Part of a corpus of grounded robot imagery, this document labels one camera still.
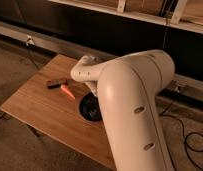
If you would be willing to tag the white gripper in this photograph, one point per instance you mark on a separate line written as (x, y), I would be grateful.
(92, 86)

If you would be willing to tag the black ceramic bowl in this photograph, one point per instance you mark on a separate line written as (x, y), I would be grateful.
(89, 108)

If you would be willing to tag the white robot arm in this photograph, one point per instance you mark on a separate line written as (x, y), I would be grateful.
(126, 88)

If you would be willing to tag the orange carrot toy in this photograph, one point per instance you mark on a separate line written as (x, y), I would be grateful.
(66, 90)

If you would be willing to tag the black marker pen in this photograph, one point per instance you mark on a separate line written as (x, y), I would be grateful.
(55, 84)

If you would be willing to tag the wooden table board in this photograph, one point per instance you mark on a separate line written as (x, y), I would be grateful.
(56, 114)

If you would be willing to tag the white wall shelf frame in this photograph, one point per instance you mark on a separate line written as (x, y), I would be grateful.
(180, 14)

